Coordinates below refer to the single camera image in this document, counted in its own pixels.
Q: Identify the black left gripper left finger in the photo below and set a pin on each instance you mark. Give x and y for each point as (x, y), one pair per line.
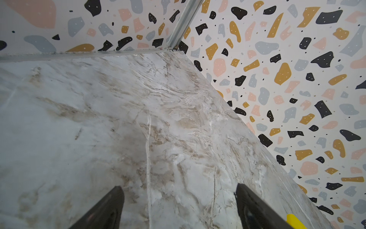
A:
(106, 214)

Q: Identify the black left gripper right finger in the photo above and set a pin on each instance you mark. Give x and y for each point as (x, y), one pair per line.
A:
(254, 213)

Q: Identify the yellow plastic bin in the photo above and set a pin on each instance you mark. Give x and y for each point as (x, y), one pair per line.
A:
(294, 222)

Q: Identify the left corner metal post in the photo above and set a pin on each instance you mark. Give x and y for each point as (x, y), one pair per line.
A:
(183, 23)

